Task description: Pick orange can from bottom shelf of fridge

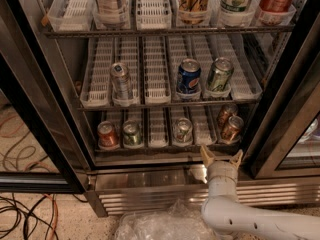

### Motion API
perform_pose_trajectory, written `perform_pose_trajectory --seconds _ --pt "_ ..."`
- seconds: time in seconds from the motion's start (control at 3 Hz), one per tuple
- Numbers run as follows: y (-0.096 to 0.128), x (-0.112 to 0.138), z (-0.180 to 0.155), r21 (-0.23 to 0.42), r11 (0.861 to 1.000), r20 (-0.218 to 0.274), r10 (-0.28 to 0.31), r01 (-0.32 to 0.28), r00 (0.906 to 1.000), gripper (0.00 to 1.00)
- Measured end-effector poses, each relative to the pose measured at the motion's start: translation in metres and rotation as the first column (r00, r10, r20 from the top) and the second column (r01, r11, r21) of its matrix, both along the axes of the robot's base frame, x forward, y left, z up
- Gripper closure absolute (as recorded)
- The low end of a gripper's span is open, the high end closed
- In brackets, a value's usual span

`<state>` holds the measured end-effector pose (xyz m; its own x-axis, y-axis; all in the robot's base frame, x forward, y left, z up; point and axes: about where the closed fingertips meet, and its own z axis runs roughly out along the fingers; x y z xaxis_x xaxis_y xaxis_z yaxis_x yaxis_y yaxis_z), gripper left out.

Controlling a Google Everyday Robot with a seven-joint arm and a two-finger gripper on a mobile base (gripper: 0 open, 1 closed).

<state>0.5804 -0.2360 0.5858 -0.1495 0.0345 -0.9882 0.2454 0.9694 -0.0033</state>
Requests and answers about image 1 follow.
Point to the white tray middle left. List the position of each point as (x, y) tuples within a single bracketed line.
[(95, 87)]

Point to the white tray bottom right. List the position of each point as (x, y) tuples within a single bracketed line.
[(204, 132)]

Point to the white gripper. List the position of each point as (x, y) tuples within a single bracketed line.
[(222, 170)]

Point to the white tray bottom centre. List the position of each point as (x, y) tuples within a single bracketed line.
[(157, 128)]

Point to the orange can behind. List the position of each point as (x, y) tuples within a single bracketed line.
[(226, 111)]

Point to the white green can bottom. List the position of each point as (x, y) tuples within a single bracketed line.
[(182, 130)]

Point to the white tray middle right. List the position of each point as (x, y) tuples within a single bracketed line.
[(244, 85)]

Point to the silver can middle shelf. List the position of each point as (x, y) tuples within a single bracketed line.
[(121, 81)]

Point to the red soda can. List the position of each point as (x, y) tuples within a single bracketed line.
[(108, 137)]

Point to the bottom wire shelf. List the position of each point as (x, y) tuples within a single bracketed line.
[(170, 149)]

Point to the glass fridge door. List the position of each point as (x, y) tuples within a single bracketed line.
[(290, 104), (39, 76)]

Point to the green can middle shelf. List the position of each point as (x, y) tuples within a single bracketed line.
[(220, 73)]

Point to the white tray top centre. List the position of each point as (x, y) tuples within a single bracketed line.
[(153, 14)]

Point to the gold can top shelf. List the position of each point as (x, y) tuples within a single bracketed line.
[(192, 11)]

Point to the middle wire shelf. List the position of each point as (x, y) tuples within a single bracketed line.
[(113, 107)]

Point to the white tray middle centre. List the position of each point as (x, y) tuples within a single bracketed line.
[(156, 80)]

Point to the steel fridge base grille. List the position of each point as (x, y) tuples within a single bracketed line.
[(119, 191)]

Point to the clear plastic bag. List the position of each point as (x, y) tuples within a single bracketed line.
[(178, 222)]

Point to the orange can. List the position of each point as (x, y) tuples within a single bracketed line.
[(232, 128), (226, 111)]

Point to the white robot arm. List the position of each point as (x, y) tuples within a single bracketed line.
[(223, 212)]

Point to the glass fridge door left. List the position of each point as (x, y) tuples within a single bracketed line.
[(39, 76)]

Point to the wire shelf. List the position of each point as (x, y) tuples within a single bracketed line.
[(113, 107), (170, 149), (168, 32)]

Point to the green soda can bottom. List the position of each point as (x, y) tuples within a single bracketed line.
[(131, 134)]

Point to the blue pepsi can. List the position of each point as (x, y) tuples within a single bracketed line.
[(188, 76)]

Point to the white tray top left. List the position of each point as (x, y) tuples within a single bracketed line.
[(71, 15)]

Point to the glass fridge door right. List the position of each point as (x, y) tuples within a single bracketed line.
[(290, 104)]

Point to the top wire shelf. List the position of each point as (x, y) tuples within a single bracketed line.
[(168, 32)]

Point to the beige bottle top shelf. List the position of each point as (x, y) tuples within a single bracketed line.
[(111, 12)]

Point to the white tray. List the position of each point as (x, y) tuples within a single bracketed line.
[(157, 128), (204, 132), (153, 14), (95, 87), (244, 85), (156, 80), (71, 15)]

